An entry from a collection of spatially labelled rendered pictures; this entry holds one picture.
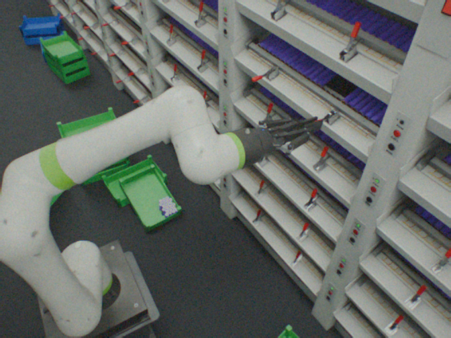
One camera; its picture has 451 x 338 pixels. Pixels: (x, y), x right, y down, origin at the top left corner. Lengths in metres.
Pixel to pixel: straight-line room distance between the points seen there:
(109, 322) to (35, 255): 0.57
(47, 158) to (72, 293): 0.37
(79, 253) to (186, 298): 0.68
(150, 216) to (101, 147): 1.19
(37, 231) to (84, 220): 1.26
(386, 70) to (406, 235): 0.46
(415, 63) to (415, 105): 0.09
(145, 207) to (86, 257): 0.85
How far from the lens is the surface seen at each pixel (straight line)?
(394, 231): 1.22
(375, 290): 1.53
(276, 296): 1.88
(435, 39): 0.89
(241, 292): 1.88
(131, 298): 1.50
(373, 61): 1.05
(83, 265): 1.32
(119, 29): 2.56
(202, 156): 0.85
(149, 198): 2.15
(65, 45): 3.35
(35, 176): 1.02
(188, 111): 0.88
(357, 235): 1.30
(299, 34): 1.16
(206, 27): 1.61
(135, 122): 0.92
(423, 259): 1.20
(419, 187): 1.07
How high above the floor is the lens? 1.68
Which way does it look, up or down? 46 degrees down
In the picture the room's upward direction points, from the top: 1 degrees counter-clockwise
